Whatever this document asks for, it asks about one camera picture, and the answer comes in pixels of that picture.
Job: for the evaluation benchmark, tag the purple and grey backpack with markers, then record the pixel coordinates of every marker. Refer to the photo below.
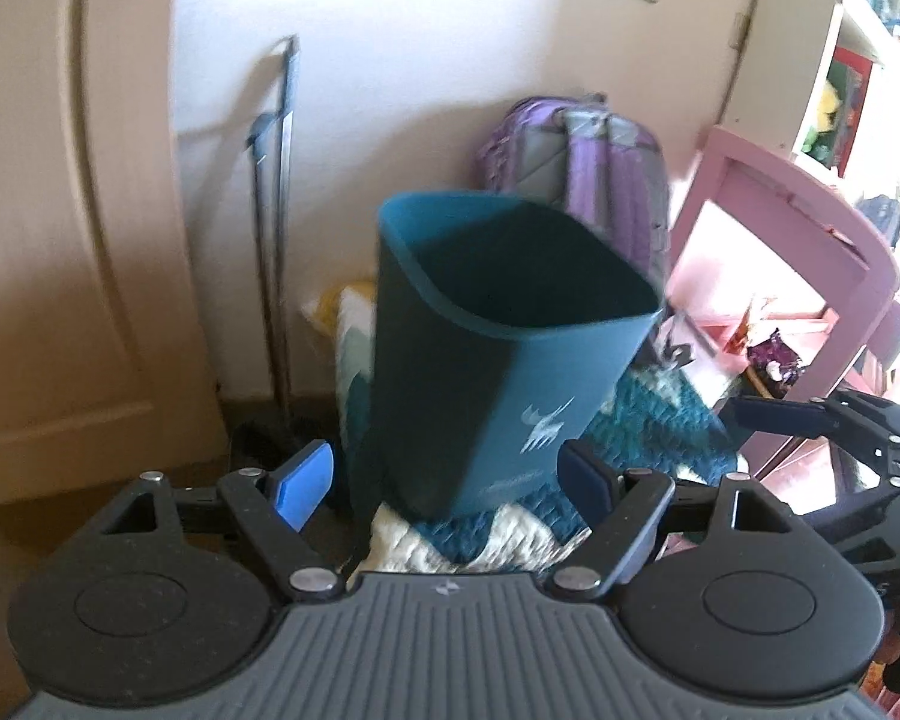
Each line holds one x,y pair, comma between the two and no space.
600,165

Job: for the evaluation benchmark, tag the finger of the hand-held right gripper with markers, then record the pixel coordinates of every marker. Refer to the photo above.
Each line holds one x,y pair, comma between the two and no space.
780,416

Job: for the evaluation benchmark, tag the teal plastic trash bin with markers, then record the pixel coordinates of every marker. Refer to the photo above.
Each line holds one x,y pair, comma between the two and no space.
495,360

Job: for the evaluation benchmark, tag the teal and white crocheted blanket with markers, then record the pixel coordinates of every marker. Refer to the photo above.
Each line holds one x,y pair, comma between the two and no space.
667,427

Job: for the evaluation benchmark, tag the pink chair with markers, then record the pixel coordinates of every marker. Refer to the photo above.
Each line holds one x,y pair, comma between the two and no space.
780,255

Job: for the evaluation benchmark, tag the beige wooden door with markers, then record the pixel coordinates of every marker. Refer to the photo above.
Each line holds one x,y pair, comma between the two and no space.
60,240

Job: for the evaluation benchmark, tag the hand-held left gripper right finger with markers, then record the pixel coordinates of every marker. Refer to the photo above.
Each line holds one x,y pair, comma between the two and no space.
586,478

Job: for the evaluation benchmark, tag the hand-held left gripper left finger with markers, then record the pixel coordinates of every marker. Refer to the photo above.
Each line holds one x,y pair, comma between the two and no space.
304,484

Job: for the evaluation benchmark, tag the dark purple toy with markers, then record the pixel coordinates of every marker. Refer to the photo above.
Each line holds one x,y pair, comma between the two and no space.
774,357

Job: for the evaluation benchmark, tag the white bookshelf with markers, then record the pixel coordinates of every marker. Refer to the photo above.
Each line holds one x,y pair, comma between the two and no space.
832,52

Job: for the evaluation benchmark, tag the dark folded metal stand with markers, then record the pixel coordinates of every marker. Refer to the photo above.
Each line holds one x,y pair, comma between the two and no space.
274,240

